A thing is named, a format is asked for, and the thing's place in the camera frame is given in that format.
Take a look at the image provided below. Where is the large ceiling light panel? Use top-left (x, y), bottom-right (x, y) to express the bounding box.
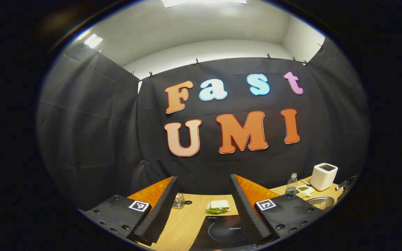
top-left (162, 0), bottom-right (247, 8)

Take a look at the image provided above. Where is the sandwich with lettuce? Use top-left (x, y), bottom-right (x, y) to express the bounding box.
top-left (206, 200), bottom-right (231, 214)

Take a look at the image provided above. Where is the black induction cooktop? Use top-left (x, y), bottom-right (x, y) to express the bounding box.
top-left (189, 214), bottom-right (268, 251)

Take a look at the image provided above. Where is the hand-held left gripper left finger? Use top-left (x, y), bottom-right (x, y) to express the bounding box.
top-left (77, 176), bottom-right (180, 246)

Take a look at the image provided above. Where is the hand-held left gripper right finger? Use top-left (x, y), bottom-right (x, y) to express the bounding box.
top-left (230, 174), bottom-right (327, 245)

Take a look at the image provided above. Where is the steel pot with black handles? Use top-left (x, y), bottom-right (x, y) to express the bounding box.
top-left (306, 196), bottom-right (336, 211)

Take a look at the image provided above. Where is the clear plastic water bottle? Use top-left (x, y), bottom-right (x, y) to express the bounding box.
top-left (285, 173), bottom-right (298, 198)

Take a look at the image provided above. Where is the white divided dish of beans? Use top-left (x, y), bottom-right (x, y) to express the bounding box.
top-left (295, 185), bottom-right (315, 199)

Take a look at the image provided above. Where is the small ceiling light panel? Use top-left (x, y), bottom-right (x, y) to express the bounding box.
top-left (83, 33), bottom-right (104, 49)

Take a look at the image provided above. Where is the wire basket holder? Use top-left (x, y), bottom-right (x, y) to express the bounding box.
top-left (172, 193), bottom-right (187, 210)

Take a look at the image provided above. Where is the white toaster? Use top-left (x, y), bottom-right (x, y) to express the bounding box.
top-left (309, 163), bottom-right (339, 192)

